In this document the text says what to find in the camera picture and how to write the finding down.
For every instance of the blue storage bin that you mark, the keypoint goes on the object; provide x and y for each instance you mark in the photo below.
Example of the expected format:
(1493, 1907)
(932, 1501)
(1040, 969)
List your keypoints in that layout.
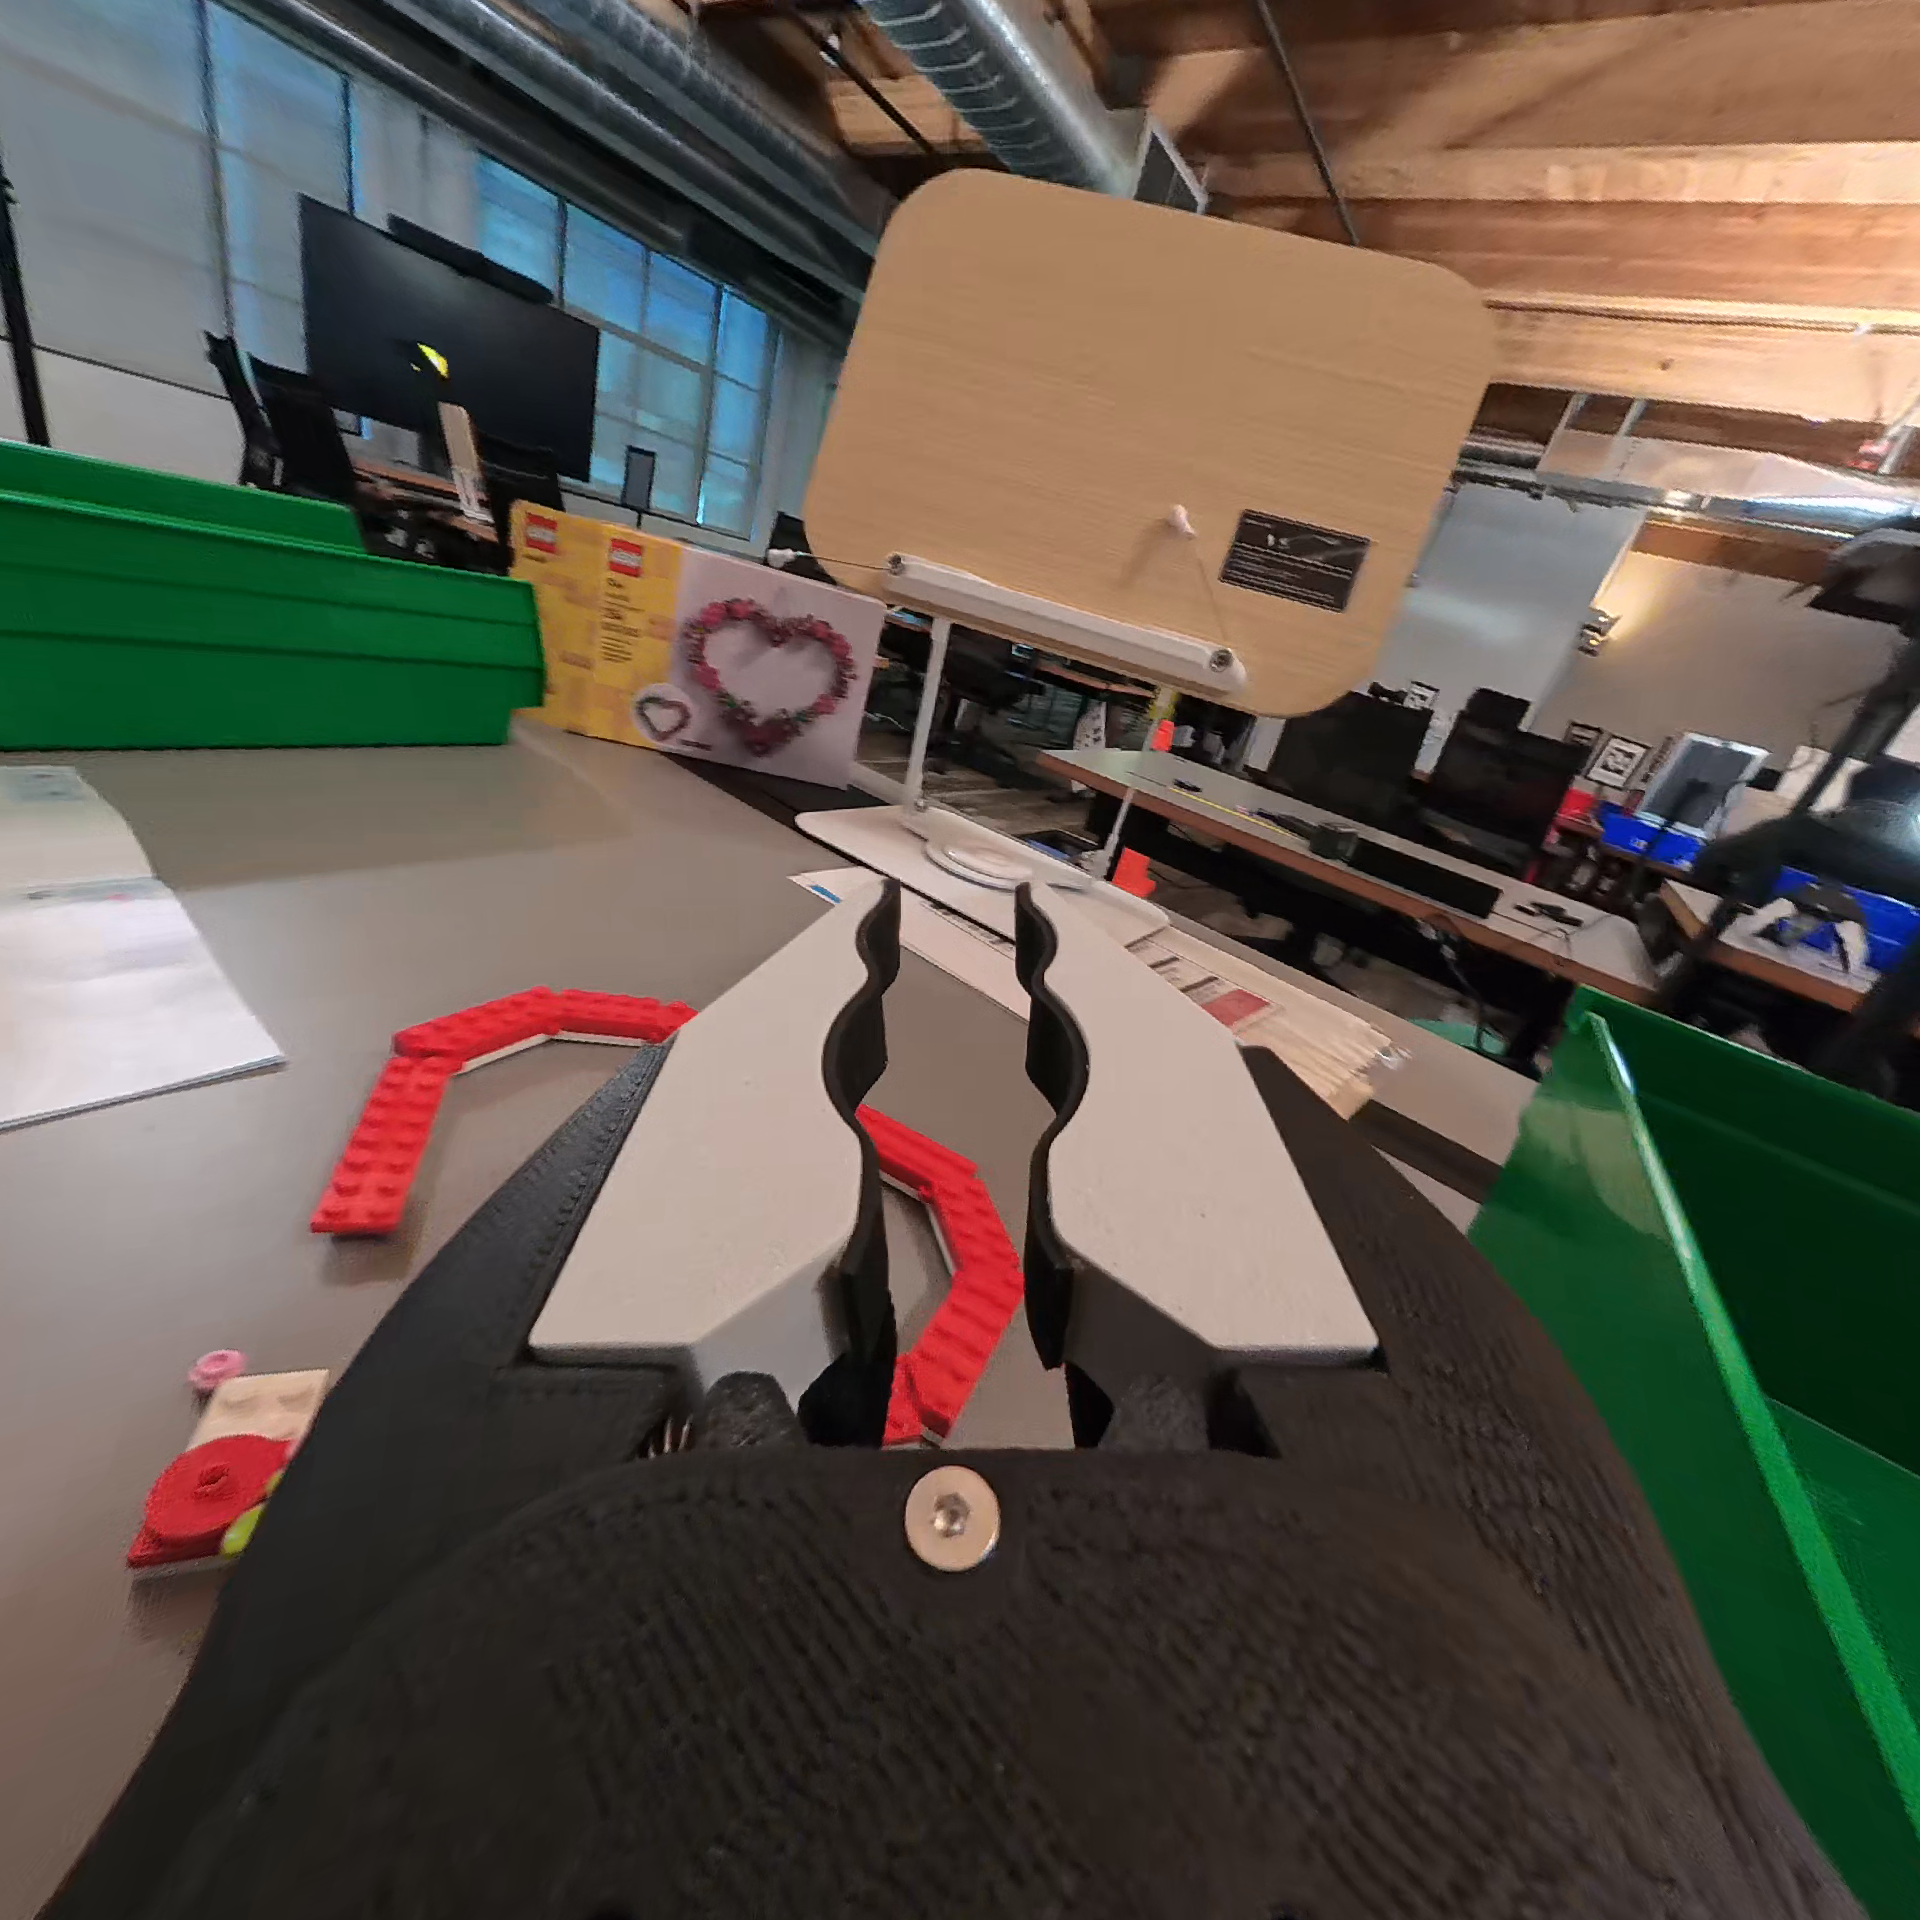
(1651, 839)

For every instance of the tall green plastic bin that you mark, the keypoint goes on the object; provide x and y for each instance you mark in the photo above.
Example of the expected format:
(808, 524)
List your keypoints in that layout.
(1771, 1350)

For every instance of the stacked green plastic bins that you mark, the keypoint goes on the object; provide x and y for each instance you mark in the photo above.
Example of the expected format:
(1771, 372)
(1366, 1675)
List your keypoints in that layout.
(224, 630)

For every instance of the wooden book stand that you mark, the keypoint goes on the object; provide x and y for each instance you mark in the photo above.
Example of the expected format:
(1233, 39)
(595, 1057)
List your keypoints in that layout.
(1142, 421)

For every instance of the pink lego flower stud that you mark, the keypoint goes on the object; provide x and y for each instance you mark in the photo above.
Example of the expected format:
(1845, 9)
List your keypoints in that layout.
(216, 1368)

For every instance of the long grey office desk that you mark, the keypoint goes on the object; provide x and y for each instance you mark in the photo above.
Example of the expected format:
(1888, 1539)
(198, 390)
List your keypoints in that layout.
(1350, 869)

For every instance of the black desk monitor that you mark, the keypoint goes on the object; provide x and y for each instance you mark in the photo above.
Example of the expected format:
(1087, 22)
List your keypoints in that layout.
(1500, 787)
(1350, 758)

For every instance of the large black monitor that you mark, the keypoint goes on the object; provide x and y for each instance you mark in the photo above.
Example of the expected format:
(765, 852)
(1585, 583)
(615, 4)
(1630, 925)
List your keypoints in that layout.
(452, 345)

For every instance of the black office chair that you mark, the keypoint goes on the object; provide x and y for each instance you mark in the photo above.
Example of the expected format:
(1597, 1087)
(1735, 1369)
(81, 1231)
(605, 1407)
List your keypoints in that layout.
(285, 429)

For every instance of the lego set box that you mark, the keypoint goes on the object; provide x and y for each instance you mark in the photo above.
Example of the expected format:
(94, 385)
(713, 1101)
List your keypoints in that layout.
(629, 630)

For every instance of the small lego rose assembly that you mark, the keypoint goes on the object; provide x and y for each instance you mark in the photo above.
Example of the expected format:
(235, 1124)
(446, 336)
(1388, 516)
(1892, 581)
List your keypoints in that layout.
(212, 1493)

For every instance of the red lego heart frame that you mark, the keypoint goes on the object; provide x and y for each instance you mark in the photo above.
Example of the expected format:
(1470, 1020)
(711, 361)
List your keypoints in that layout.
(389, 1126)

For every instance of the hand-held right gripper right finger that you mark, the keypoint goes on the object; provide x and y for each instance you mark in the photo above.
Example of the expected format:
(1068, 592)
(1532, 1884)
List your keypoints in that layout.
(1184, 1200)

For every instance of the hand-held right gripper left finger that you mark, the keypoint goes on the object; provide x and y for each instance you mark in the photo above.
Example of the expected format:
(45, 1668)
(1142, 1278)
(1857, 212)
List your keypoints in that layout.
(705, 1185)

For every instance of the white printed sheet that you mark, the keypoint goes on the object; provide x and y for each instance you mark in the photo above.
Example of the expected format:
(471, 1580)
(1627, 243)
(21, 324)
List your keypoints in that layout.
(1184, 983)

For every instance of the white instruction booklet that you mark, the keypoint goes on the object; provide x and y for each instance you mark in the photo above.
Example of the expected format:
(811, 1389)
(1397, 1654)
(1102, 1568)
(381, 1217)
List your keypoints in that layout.
(105, 990)

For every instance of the silver ventilation duct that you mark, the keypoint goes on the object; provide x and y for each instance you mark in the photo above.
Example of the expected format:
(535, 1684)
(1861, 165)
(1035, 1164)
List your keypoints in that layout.
(1004, 84)

